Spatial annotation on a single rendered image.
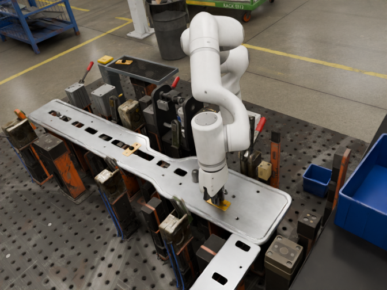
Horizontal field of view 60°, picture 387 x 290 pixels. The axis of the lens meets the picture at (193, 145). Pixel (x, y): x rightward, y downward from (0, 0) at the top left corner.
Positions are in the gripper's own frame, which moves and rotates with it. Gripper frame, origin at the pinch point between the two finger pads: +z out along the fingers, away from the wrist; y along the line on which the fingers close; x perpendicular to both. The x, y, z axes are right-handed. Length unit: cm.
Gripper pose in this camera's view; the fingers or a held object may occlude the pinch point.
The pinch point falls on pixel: (217, 197)
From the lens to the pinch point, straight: 111.1
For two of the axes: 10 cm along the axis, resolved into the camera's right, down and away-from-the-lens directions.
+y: -6.0, 5.7, -5.5
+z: 1.4, 7.6, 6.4
